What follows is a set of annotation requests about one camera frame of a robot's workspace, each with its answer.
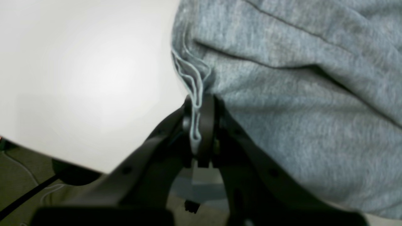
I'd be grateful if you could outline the grey T-shirt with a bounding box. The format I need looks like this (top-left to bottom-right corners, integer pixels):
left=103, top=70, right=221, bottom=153
left=171, top=0, right=402, bottom=220

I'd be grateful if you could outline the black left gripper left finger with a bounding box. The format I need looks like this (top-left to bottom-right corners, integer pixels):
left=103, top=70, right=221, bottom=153
left=63, top=96, right=197, bottom=209

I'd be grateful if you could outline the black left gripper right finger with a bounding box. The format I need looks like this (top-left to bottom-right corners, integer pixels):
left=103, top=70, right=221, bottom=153
left=197, top=94, right=343, bottom=217

